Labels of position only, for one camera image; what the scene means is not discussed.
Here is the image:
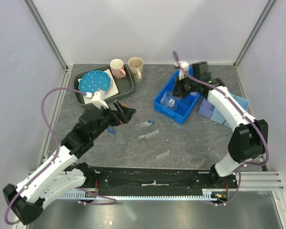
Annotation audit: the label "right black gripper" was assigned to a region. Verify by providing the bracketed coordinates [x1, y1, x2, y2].
[171, 73, 199, 98]

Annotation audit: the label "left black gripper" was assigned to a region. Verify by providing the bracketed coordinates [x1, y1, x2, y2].
[91, 100, 136, 140]

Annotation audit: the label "round glass flask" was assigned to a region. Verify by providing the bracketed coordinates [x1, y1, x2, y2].
[165, 98, 178, 111]

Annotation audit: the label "blue safety glasses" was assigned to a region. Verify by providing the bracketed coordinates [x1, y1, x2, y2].
[107, 126, 115, 134]

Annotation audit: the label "small glass stoppered bottle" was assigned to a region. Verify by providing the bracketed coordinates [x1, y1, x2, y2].
[161, 91, 175, 104]

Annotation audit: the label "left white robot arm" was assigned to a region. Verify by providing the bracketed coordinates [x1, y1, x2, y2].
[3, 101, 136, 225]

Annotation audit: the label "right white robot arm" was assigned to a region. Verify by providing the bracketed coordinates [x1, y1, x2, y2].
[172, 76, 269, 188]

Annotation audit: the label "blue compartment bin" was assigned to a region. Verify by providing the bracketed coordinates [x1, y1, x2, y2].
[153, 70, 200, 124]

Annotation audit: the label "white square plate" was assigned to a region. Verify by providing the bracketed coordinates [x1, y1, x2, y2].
[75, 76, 118, 99]

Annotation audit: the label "lavender divider box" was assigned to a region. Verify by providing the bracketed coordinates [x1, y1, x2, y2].
[198, 93, 250, 128]

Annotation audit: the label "clear test tube rack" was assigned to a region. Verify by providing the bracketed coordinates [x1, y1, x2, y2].
[145, 130, 170, 159]

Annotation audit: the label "blue polka dot plate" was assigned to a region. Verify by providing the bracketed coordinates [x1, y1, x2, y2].
[78, 70, 111, 94]

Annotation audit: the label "grey serving tray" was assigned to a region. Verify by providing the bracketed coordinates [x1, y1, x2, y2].
[75, 65, 134, 108]

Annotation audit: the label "pink mug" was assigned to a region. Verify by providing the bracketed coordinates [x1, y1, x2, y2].
[110, 59, 126, 79]

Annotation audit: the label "beige floral mug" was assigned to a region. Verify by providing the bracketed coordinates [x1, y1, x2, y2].
[128, 57, 144, 82]

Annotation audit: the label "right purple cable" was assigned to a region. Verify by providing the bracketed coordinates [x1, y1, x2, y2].
[172, 50, 270, 207]

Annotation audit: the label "purple cable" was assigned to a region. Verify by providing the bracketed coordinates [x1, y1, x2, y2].
[4, 87, 118, 225]
[172, 50, 270, 207]

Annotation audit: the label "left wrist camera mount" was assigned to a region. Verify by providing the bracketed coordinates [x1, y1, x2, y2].
[85, 90, 109, 110]

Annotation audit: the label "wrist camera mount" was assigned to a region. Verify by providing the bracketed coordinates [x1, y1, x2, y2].
[85, 90, 109, 110]
[174, 61, 211, 82]

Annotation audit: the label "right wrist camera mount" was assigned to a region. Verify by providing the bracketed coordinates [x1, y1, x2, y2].
[174, 61, 211, 82]

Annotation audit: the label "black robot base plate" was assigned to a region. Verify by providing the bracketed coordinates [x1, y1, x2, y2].
[82, 167, 237, 196]

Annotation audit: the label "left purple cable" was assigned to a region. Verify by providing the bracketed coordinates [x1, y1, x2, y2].
[4, 87, 118, 225]

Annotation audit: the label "slotted cable duct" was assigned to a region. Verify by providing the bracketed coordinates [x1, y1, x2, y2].
[58, 189, 226, 201]

